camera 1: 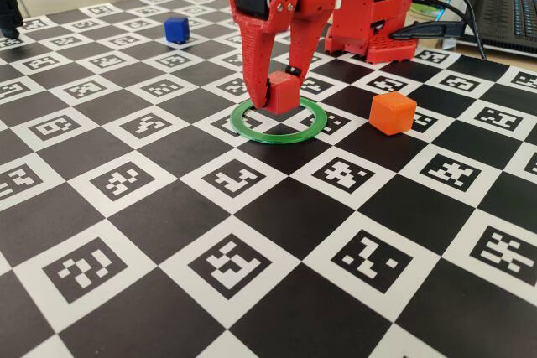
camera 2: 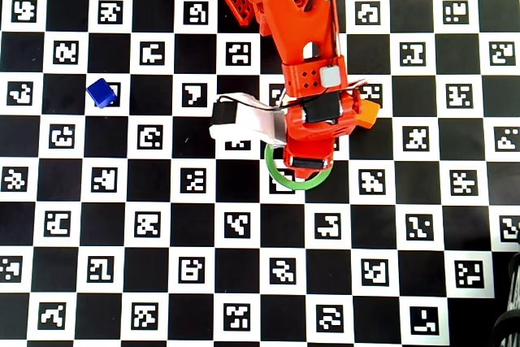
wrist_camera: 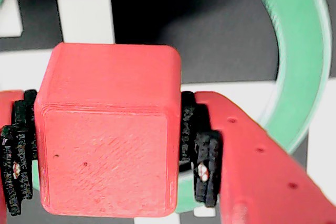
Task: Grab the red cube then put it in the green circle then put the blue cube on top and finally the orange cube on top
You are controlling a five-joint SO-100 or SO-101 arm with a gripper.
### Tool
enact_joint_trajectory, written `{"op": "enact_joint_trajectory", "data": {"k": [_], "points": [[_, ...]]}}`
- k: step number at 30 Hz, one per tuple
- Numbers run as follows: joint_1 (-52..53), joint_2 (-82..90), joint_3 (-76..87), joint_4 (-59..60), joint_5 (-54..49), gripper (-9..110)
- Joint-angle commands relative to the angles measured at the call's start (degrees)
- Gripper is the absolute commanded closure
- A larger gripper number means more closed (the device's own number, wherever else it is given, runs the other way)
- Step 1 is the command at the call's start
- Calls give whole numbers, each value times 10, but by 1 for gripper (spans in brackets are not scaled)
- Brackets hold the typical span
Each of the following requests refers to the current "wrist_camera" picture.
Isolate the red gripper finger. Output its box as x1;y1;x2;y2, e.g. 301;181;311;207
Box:
0;89;40;224
180;91;336;224

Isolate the red cube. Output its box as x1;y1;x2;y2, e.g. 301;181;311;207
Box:
34;42;183;218

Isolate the green ring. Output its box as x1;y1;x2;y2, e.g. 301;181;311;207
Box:
0;0;332;216

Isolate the black white marker checkerboard mat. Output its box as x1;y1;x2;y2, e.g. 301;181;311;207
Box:
0;0;336;224

